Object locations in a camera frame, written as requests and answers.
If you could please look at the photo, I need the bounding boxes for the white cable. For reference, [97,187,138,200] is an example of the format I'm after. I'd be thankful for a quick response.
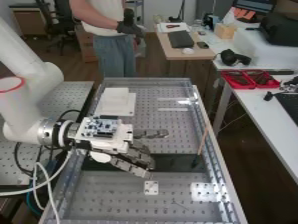
[33,162,62,224]
[0,151,74,198]

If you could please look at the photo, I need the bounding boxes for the thin stick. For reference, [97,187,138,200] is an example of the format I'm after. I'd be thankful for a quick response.
[192,124,211,168]

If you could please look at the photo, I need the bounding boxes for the black plate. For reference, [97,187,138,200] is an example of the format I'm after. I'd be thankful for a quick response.
[81,152,207,173]

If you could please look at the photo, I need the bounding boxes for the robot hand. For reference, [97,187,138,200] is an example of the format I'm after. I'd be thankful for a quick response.
[73,115,170,180]

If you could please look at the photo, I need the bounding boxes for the brown wooden desk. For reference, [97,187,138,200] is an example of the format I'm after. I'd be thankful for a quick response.
[153,22,219,81]

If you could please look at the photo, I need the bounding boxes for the clear box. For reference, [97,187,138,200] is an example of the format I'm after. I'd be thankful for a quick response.
[39,77,250,224]

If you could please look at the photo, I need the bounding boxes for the red tray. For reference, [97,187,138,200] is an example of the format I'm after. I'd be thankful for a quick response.
[219,69,258,91]
[244,68,282,90]

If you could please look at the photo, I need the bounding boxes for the black cable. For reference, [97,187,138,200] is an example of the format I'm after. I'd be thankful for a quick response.
[11,141,38,178]

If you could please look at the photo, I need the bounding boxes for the white desk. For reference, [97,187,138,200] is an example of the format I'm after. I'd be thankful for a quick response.
[207,19,298,188]

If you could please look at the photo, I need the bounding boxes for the black headphones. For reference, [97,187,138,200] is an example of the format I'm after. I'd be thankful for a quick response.
[219,48,252,67]

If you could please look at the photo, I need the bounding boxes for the person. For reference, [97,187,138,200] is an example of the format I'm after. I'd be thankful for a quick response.
[67,0,147,80]

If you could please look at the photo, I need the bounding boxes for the small cardboard box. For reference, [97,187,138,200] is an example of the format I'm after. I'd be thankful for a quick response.
[214,22,236,41]

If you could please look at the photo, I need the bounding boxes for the black office chair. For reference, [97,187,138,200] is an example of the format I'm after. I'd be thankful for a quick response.
[33,0,77,56]

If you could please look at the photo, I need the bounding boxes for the black bag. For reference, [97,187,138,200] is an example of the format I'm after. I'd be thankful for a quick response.
[259,12,298,48]

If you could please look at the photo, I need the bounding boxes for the black keyboard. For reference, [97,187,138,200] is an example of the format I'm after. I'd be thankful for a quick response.
[272,92,298,127]
[166,30,195,49]

